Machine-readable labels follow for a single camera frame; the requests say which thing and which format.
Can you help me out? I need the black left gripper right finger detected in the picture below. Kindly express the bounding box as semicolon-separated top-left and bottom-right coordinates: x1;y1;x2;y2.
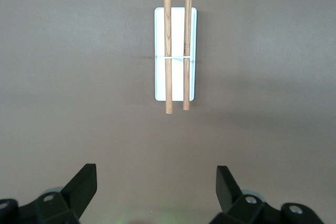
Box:
209;165;326;224

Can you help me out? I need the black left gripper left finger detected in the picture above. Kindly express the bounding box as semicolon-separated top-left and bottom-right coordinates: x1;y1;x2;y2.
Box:
0;163;98;224

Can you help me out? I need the white rack base tray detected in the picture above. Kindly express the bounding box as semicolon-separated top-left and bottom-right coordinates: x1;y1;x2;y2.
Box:
154;7;198;102

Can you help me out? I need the wooden rack rod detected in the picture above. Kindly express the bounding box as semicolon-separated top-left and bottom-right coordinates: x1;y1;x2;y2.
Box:
163;0;173;115
183;0;193;111

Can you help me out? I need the brown table cover mat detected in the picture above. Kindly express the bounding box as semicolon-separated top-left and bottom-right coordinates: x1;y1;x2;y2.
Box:
0;0;336;224

